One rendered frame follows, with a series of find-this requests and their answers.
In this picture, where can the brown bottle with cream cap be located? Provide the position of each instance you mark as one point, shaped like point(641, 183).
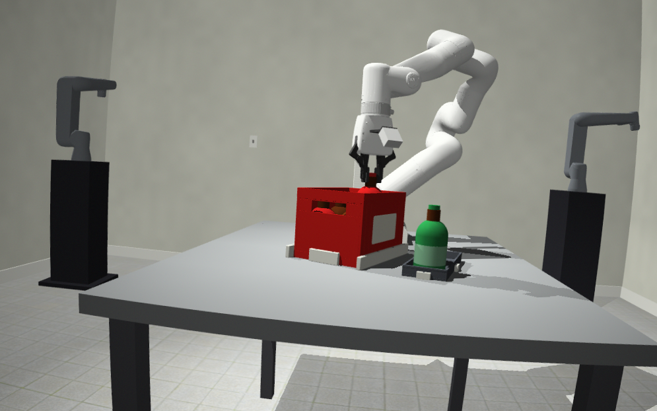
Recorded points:
point(339, 208)

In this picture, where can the green bottle with pale green label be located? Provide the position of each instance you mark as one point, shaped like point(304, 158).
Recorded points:
point(431, 241)

